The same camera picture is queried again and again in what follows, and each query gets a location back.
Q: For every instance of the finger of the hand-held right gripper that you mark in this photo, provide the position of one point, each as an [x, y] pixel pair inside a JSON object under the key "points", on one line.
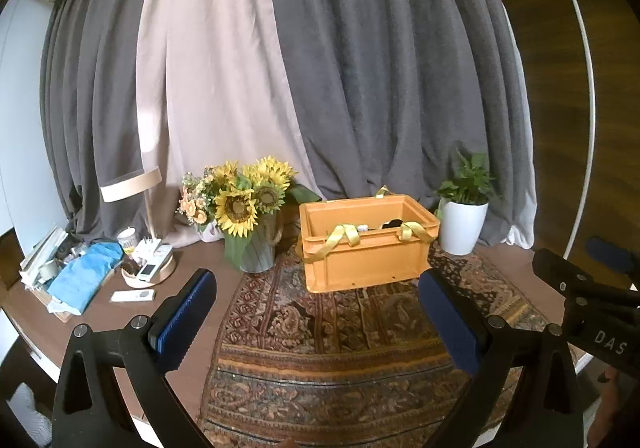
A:
{"points": [[575, 285], [610, 253]]}

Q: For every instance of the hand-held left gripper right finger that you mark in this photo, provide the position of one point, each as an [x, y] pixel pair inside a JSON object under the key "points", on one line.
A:
{"points": [[450, 323]]}

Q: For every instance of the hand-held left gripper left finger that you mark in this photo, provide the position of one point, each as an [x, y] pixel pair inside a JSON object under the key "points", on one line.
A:
{"points": [[182, 323]]}

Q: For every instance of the black and white mouse plush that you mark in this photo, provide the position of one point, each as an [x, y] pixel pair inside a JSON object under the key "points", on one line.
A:
{"points": [[392, 223]]}

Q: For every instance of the person's right forearm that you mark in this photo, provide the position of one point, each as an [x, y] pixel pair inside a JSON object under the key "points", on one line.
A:
{"points": [[620, 413]]}

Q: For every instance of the white remote control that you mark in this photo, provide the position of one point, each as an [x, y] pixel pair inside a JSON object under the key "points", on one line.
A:
{"points": [[132, 296]]}

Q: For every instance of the white phone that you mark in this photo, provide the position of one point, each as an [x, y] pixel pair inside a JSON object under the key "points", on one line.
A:
{"points": [[149, 269]]}

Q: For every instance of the white sheer curtain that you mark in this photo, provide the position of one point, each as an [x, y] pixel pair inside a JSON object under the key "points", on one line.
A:
{"points": [[522, 228]]}

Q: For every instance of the white plant pot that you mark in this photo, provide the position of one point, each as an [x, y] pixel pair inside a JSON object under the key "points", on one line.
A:
{"points": [[462, 228]]}

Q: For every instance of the white cup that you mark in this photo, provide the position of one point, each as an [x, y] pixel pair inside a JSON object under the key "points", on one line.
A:
{"points": [[127, 239]]}

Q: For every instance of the grey flower vase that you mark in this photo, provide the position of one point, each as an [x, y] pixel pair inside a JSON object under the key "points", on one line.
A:
{"points": [[257, 253]]}

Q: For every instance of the blue cloth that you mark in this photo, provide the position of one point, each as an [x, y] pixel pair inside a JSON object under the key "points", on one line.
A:
{"points": [[85, 270]]}

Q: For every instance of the peach flower bunch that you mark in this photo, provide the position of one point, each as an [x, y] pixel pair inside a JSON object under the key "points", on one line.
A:
{"points": [[192, 203]]}

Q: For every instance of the wooden tray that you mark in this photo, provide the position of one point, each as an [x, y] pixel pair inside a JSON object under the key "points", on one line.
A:
{"points": [[62, 313]]}

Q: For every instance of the sunflower bouquet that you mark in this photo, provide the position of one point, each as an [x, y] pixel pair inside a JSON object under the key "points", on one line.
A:
{"points": [[235, 210]]}

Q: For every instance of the patterned rug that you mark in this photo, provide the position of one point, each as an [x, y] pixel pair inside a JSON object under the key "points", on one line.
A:
{"points": [[325, 328]]}

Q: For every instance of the green leafy plant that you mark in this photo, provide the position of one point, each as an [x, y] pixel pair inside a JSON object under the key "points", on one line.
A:
{"points": [[470, 178]]}

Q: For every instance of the wooden desk lamp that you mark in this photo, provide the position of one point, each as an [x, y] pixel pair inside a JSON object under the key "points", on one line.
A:
{"points": [[130, 183]]}

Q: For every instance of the stack of white papers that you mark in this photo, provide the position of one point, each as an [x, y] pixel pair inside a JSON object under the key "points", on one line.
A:
{"points": [[42, 245]]}

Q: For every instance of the white ribbed cloth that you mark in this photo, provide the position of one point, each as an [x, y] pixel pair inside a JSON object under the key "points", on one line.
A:
{"points": [[27, 410]]}

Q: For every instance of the beige curtain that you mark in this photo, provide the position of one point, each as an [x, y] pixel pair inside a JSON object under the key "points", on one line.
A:
{"points": [[215, 103]]}

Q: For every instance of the grey curtain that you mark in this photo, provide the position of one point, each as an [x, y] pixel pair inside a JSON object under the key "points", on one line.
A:
{"points": [[400, 78], [100, 103]]}

